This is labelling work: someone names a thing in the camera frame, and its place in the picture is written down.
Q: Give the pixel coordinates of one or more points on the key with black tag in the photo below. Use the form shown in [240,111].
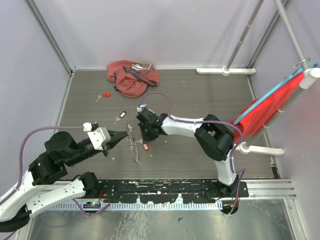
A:
[119,117]

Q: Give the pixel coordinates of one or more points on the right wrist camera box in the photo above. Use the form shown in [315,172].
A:
[141,107]

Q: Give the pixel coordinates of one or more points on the key with red white tag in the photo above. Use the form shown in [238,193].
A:
[144,144]

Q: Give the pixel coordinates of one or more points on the white slotted cable duct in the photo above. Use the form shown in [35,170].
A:
[139,206]

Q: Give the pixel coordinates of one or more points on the grey rack pole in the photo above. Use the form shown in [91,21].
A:
[244,34]

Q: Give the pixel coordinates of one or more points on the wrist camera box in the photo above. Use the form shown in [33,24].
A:
[99,138]
[141,107]

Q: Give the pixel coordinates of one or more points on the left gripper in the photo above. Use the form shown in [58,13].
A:
[116,136]

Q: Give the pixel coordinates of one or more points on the white rack base bar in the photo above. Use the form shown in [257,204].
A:
[226,71]

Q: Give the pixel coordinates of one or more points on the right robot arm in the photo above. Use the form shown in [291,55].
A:
[213,136]

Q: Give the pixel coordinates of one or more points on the red cloth on hanger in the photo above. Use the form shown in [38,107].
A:
[254,121]

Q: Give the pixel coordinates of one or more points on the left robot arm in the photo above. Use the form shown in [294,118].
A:
[25,201]

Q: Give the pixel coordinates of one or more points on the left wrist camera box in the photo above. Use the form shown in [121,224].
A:
[99,138]

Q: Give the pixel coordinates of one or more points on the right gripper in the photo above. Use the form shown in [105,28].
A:
[146,138]

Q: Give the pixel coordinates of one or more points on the red crumpled shirt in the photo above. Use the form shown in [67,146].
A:
[132,78]

